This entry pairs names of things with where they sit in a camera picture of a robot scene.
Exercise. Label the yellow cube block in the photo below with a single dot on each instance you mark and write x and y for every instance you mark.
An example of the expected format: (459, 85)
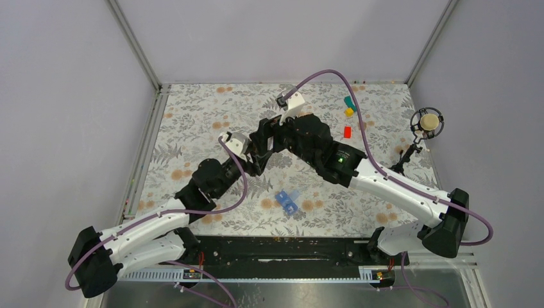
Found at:
(349, 112)

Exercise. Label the floral patterned table mat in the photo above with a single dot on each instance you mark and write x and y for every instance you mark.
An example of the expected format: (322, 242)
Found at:
(195, 115)

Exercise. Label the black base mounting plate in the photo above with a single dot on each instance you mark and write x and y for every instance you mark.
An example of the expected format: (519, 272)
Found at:
(257, 254)

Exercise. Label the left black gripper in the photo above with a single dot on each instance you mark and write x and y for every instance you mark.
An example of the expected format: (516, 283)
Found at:
(253, 169)

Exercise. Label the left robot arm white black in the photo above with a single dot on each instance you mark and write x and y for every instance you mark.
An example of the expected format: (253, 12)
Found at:
(98, 258)

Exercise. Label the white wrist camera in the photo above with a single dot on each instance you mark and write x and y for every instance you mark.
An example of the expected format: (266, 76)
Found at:
(237, 143)
(292, 106)

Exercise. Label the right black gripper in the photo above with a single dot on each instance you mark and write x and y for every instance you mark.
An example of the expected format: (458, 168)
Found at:
(269, 128)

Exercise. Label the blue weekly pill organizer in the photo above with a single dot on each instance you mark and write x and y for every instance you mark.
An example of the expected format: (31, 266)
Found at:
(288, 201)

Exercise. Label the teal curved block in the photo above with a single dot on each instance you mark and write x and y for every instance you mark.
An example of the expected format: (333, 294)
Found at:
(349, 103)

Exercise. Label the red rectangular block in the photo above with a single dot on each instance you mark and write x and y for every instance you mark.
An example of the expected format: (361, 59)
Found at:
(347, 133)

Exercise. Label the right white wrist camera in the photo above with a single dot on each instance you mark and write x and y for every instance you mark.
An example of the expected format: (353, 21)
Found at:
(292, 106)

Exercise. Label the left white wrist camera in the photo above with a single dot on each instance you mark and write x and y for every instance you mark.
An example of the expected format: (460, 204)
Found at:
(237, 143)

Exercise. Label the slotted grey cable duct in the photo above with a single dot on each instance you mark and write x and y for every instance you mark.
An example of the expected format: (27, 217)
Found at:
(357, 274)

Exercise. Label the microphone on tripod stand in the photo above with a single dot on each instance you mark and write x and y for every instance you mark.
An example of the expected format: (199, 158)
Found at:
(426, 123)

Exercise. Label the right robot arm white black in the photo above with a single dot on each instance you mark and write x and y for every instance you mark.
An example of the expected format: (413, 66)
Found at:
(441, 216)

